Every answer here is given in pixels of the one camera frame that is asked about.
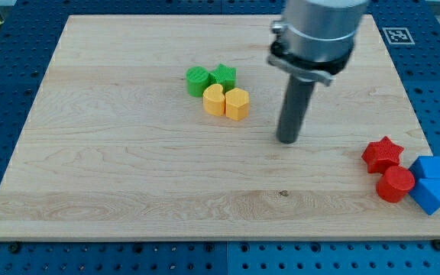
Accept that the green cylinder block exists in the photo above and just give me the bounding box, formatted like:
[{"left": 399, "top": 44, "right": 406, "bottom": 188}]
[{"left": 186, "top": 66, "right": 209, "bottom": 97}]

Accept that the yellow heart block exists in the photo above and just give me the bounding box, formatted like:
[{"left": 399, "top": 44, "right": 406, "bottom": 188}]
[{"left": 202, "top": 83, "right": 225, "bottom": 116}]

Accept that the black and silver clamp mount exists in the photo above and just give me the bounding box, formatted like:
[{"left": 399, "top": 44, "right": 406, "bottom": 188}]
[{"left": 267, "top": 19, "right": 354, "bottom": 86}]

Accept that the green star block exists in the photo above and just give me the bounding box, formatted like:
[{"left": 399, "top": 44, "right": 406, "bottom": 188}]
[{"left": 209, "top": 64, "right": 237, "bottom": 92}]

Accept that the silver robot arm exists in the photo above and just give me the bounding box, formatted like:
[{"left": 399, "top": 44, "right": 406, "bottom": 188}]
[{"left": 267, "top": 0, "right": 368, "bottom": 144}]

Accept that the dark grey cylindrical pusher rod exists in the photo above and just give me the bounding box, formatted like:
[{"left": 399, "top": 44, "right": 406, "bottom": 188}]
[{"left": 277, "top": 76, "right": 315, "bottom": 144}]

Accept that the wooden board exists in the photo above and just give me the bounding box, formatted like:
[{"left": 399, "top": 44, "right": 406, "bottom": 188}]
[{"left": 0, "top": 15, "right": 440, "bottom": 242}]

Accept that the blue triangle block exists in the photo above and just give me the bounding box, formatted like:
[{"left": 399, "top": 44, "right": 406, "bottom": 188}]
[{"left": 409, "top": 178, "right": 440, "bottom": 215}]

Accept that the red cylinder block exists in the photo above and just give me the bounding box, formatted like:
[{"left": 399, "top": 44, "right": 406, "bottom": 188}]
[{"left": 376, "top": 166, "right": 415, "bottom": 203}]

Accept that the red star block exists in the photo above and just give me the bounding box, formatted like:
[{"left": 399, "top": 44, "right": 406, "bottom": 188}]
[{"left": 361, "top": 136, "right": 404, "bottom": 173}]

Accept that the yellow hexagon block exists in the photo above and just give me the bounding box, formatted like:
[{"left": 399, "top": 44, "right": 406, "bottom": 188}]
[{"left": 225, "top": 88, "right": 250, "bottom": 121}]

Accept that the blue cube block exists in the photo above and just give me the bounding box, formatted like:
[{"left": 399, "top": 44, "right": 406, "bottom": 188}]
[{"left": 409, "top": 156, "right": 440, "bottom": 179}]

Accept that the white fiducial marker tag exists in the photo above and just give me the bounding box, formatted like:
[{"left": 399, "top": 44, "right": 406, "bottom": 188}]
[{"left": 383, "top": 27, "right": 415, "bottom": 45}]

